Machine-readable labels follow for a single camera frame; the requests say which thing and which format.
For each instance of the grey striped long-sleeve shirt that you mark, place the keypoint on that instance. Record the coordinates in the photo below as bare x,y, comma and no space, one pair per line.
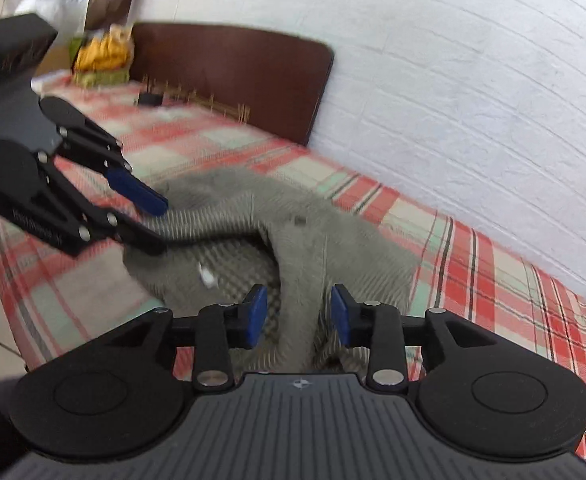
323,240

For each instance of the yellow and green cloth pile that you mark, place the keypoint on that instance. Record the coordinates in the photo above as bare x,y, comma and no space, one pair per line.
100,55

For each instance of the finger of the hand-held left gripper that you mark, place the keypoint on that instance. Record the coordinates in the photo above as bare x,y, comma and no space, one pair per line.
143,242
133,187

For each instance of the red plaid bed sheet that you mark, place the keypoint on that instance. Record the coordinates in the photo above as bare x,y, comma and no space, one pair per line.
473,280

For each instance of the black charger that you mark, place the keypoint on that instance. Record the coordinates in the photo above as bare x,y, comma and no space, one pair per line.
149,99

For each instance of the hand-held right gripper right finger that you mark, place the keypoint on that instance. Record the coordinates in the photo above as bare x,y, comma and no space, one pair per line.
340,317

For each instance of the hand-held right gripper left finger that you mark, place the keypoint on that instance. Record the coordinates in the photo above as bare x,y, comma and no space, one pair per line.
258,317

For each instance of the brown wooden headboard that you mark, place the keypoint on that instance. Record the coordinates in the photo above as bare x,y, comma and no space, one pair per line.
233,75

